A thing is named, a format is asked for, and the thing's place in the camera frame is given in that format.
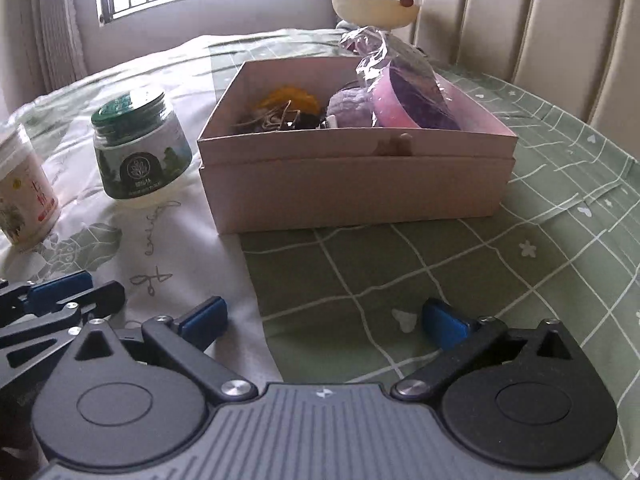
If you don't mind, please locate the orange flower hair accessory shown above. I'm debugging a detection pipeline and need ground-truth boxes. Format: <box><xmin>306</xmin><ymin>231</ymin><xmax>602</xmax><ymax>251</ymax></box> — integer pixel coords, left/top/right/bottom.
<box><xmin>254</xmin><ymin>86</ymin><xmax>321</xmax><ymax>117</ymax></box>

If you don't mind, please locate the pink item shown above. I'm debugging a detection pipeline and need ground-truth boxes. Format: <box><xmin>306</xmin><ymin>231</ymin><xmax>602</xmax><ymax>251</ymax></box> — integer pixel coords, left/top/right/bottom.
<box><xmin>340</xmin><ymin>26</ymin><xmax>460</xmax><ymax>130</ymax></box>

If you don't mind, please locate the purple fluffy scrunchie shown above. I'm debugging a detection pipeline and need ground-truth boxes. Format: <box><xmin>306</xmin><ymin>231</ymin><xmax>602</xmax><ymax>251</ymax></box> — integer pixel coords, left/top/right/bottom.
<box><xmin>326</xmin><ymin>88</ymin><xmax>373</xmax><ymax>128</ymax></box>

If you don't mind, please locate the silver metal hair clip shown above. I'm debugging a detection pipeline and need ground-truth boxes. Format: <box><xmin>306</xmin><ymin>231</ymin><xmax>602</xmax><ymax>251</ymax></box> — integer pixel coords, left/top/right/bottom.
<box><xmin>233</xmin><ymin>101</ymin><xmax>302</xmax><ymax>133</ymax></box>

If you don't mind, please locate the beige-lid paper jar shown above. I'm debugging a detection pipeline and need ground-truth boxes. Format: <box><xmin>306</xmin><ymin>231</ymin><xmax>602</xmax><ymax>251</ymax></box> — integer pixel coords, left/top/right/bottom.
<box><xmin>0</xmin><ymin>125</ymin><xmax>60</xmax><ymax>249</ymax></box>

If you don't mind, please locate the green checked bed cover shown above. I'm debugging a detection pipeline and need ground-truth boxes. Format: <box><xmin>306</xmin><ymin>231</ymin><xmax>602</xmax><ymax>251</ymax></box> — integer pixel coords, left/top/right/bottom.
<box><xmin>1</xmin><ymin>29</ymin><xmax>639</xmax><ymax>479</ymax></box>

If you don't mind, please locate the pink cardboard box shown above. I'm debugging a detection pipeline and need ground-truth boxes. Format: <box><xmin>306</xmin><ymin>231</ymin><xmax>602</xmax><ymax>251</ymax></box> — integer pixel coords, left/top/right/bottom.
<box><xmin>198</xmin><ymin>56</ymin><xmax>518</xmax><ymax>234</ymax></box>

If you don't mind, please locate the green-lid glass jar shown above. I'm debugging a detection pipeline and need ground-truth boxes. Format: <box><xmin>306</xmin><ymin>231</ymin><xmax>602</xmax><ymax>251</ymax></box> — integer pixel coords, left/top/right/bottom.
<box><xmin>91</xmin><ymin>84</ymin><xmax>192</xmax><ymax>202</ymax></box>

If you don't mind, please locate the grey curtain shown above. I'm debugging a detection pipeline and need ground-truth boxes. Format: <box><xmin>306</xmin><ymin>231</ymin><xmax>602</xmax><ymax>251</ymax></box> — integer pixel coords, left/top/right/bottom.
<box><xmin>32</xmin><ymin>0</ymin><xmax>88</xmax><ymax>92</ymax></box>

